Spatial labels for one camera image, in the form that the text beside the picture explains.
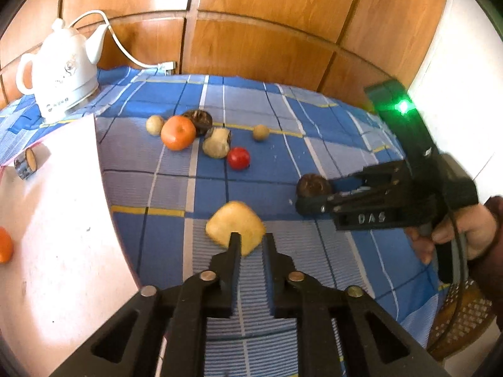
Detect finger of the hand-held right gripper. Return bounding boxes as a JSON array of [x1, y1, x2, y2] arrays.
[[296, 183, 409, 215], [328, 160, 407, 194]]

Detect person's right forearm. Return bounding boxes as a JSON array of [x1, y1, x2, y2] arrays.
[[469, 195, 503, 307]]

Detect yellow bread piece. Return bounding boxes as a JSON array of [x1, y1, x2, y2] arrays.
[[205, 200, 266, 257]]

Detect dark cut fruit piece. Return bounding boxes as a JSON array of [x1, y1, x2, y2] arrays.
[[14, 147, 39, 180]]

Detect white electric kettle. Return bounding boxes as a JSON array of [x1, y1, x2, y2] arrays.
[[16, 18, 108, 122]]

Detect beige cut mushroom piece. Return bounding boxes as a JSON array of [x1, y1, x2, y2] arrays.
[[202, 126, 232, 160]]

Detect dark brown round fruit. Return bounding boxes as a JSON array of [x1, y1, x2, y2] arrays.
[[181, 110, 214, 136], [296, 173, 333, 201]]

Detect white power cable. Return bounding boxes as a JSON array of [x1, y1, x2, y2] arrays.
[[71, 11, 177, 76]]

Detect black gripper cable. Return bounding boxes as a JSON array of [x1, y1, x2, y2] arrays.
[[448, 208, 470, 283]]

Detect person's right hand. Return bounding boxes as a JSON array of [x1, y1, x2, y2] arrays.
[[406, 204, 496, 265]]

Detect red cherry tomato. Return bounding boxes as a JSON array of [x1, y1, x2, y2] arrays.
[[227, 147, 251, 171]]

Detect small orange mandarin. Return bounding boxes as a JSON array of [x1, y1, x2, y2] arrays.
[[0, 227, 14, 264]]

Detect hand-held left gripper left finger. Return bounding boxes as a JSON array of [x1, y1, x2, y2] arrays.
[[49, 232, 242, 377]]

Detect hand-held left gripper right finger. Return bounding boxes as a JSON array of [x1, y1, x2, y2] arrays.
[[261, 232, 452, 377]]

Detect white board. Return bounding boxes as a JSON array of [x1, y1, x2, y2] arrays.
[[0, 114, 142, 377]]

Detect large orange mandarin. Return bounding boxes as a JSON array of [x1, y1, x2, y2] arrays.
[[161, 115, 196, 151]]

